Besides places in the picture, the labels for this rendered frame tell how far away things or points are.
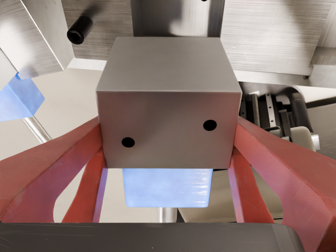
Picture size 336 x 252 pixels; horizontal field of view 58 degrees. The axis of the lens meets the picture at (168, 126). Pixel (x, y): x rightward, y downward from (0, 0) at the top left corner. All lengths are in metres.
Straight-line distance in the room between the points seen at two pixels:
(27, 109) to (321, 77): 0.28
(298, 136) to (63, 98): 1.21
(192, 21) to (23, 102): 0.17
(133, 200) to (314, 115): 0.85
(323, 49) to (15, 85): 0.25
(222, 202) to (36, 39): 0.34
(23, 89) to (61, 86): 1.19
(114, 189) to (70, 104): 0.70
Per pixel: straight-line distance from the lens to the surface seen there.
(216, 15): 0.21
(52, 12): 0.29
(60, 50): 0.28
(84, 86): 1.45
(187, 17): 0.21
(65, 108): 1.58
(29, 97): 0.31
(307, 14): 0.19
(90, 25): 0.20
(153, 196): 0.15
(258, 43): 0.19
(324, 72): 0.32
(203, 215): 0.50
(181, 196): 0.15
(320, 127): 0.94
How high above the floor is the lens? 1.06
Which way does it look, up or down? 46 degrees down
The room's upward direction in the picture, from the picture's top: 168 degrees counter-clockwise
